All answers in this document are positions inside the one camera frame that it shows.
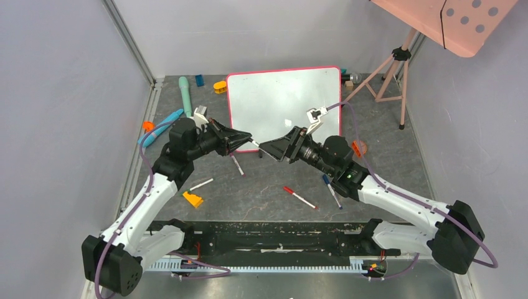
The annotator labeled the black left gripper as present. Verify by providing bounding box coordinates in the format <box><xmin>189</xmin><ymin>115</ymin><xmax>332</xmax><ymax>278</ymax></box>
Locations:
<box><xmin>187</xmin><ymin>118</ymin><xmax>252</xmax><ymax>160</ymax></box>

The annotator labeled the pink framed whiteboard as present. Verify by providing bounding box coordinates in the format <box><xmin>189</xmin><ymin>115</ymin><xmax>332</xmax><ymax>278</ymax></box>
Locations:
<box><xmin>226</xmin><ymin>66</ymin><xmax>341</xmax><ymax>143</ymax></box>

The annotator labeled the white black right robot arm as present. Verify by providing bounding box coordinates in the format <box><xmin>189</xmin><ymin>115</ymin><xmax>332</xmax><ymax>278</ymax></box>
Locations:
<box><xmin>259</xmin><ymin>126</ymin><xmax>485</xmax><ymax>275</ymax></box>

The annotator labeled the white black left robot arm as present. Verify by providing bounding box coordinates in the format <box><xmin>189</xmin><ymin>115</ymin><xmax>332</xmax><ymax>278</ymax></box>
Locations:
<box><xmin>82</xmin><ymin>118</ymin><xmax>252</xmax><ymax>298</ymax></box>

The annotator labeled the purple capped white marker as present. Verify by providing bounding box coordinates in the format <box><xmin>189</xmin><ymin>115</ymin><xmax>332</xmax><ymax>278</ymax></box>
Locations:
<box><xmin>229</xmin><ymin>153</ymin><xmax>245</xmax><ymax>177</ymax></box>

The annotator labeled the red capped white marker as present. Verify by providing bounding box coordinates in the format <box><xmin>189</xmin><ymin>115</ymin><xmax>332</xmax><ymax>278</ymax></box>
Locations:
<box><xmin>283</xmin><ymin>186</ymin><xmax>318</xmax><ymax>210</ymax></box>

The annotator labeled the green capped white marker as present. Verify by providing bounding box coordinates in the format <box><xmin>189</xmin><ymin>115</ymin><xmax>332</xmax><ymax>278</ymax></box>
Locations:
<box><xmin>182</xmin><ymin>178</ymin><xmax>214</xmax><ymax>193</ymax></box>

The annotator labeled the blue capped white marker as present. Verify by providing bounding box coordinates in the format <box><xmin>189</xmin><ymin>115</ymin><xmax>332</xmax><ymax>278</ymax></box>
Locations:
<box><xmin>322</xmin><ymin>174</ymin><xmax>343</xmax><ymax>210</ymax></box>

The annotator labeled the yellow toy piece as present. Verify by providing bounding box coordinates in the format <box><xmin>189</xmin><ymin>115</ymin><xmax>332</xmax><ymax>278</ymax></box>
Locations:
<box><xmin>213</xmin><ymin>80</ymin><xmax>227</xmax><ymax>94</ymax></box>

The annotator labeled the small dark blue block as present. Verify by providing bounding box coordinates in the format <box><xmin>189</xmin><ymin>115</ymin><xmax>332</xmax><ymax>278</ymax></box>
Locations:
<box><xmin>195</xmin><ymin>75</ymin><xmax>205</xmax><ymax>87</ymax></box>

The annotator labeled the yellow plastic wedge piece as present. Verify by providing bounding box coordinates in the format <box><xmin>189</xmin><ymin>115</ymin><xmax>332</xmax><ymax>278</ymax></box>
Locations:
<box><xmin>182</xmin><ymin>191</ymin><xmax>204</xmax><ymax>208</ymax></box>

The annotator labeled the orange toy brick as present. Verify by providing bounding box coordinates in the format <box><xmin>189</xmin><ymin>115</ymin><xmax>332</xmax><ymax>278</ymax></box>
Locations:
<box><xmin>351</xmin><ymin>140</ymin><xmax>367</xmax><ymax>158</ymax></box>

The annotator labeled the mint green toy stick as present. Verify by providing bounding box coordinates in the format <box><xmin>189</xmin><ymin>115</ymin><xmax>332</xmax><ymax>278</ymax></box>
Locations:
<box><xmin>178</xmin><ymin>77</ymin><xmax>192</xmax><ymax>118</ymax></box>

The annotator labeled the small orange toy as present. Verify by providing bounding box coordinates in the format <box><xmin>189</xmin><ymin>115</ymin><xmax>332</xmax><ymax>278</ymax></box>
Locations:
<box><xmin>142</xmin><ymin>121</ymin><xmax>155</xmax><ymax>133</ymax></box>

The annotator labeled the blue toy stick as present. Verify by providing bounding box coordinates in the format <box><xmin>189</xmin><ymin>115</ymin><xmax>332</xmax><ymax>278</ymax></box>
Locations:
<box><xmin>137</xmin><ymin>109</ymin><xmax>184</xmax><ymax>148</ymax></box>

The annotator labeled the small wooden block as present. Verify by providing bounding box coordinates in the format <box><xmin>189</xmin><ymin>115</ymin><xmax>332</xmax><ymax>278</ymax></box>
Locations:
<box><xmin>344</xmin><ymin>81</ymin><xmax>354</xmax><ymax>90</ymax></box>

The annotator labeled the clear round ball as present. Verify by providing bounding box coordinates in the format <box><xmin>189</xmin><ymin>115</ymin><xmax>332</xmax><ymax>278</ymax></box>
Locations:
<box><xmin>349</xmin><ymin>72</ymin><xmax>363</xmax><ymax>84</ymax></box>

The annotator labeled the pink tripod stand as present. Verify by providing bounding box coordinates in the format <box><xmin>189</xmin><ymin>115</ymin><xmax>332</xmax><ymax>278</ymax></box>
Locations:
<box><xmin>344</xmin><ymin>27</ymin><xmax>417</xmax><ymax>130</ymax></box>

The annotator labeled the pink perforated panel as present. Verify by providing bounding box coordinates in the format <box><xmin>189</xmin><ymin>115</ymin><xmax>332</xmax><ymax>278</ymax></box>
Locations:
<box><xmin>372</xmin><ymin>0</ymin><xmax>518</xmax><ymax>58</ymax></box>

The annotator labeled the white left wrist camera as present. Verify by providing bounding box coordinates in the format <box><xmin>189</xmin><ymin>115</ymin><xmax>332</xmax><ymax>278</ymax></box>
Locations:
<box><xmin>192</xmin><ymin>105</ymin><xmax>209</xmax><ymax>128</ymax></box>

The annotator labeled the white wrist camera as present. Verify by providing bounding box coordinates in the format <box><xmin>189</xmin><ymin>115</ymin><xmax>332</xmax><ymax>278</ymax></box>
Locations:
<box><xmin>306</xmin><ymin>107</ymin><xmax>328</xmax><ymax>135</ymax></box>
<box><xmin>192</xmin><ymin>105</ymin><xmax>209</xmax><ymax>128</ymax></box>

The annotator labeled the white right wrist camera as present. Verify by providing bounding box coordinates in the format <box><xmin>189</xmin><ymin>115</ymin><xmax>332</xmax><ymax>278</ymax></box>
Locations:
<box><xmin>306</xmin><ymin>107</ymin><xmax>328</xmax><ymax>135</ymax></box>

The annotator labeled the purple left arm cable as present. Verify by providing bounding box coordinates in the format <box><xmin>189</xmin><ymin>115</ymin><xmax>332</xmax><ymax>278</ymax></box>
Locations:
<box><xmin>93</xmin><ymin>120</ymin><xmax>232</xmax><ymax>299</ymax></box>

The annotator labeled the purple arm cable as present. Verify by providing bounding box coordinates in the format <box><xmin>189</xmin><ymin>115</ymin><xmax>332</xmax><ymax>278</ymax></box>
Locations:
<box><xmin>326</xmin><ymin>101</ymin><xmax>499</xmax><ymax>282</ymax></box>
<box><xmin>93</xmin><ymin>120</ymin><xmax>232</xmax><ymax>299</ymax></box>

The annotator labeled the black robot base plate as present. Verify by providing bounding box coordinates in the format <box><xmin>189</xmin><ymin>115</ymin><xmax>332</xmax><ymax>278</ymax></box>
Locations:
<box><xmin>150</xmin><ymin>221</ymin><xmax>401</xmax><ymax>267</ymax></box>

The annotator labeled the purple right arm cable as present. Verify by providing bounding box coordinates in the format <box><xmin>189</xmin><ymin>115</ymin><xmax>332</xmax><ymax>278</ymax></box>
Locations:
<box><xmin>326</xmin><ymin>101</ymin><xmax>499</xmax><ymax>282</ymax></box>

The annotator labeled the white toothed cable rail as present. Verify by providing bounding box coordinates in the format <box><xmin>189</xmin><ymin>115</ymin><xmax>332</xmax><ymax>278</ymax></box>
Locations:
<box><xmin>145</xmin><ymin>256</ymin><xmax>367</xmax><ymax>275</ymax></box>

